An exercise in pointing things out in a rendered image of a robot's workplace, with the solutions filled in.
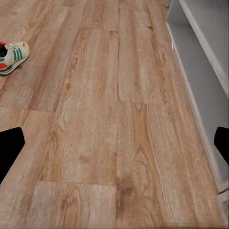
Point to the gym shoe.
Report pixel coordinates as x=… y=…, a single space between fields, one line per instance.
x=12 y=55

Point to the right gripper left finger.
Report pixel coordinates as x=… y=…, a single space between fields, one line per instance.
x=11 y=143

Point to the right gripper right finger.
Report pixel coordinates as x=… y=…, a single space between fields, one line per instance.
x=221 y=141

